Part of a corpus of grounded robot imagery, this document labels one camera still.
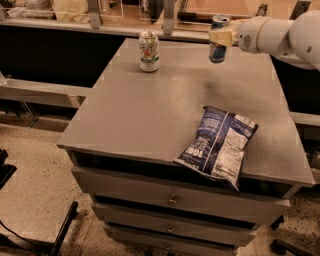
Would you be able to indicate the blue redbull can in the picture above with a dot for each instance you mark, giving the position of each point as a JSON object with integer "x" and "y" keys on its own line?
{"x": 217, "y": 52}

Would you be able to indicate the bottom grey drawer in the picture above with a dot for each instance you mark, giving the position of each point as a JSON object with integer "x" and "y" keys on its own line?
{"x": 166, "y": 242}

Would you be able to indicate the grey drawer cabinet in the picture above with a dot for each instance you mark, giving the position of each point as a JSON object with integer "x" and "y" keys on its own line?
{"x": 138, "y": 123}

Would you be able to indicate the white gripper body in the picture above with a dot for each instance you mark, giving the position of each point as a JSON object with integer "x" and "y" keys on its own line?
{"x": 246, "y": 36}

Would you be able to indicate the middle grey drawer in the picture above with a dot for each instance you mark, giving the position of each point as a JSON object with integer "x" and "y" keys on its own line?
{"x": 173, "y": 225}

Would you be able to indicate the grey drawer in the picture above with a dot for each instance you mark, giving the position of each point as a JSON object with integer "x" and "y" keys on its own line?
{"x": 212, "y": 201}
{"x": 173, "y": 225}
{"x": 166, "y": 242}

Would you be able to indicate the white green soda can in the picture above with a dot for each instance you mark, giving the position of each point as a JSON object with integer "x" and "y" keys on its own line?
{"x": 149, "y": 51}

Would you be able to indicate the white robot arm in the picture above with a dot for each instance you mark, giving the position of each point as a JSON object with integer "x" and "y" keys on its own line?
{"x": 295, "y": 42}

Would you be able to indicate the blue chip bag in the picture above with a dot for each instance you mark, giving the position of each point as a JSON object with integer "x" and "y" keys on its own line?
{"x": 217, "y": 152}

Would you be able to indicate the top grey drawer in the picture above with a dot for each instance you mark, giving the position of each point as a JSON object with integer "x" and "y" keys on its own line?
{"x": 212, "y": 201}

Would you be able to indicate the black chair leg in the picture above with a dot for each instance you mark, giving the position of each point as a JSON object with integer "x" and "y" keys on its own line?
{"x": 64, "y": 229}

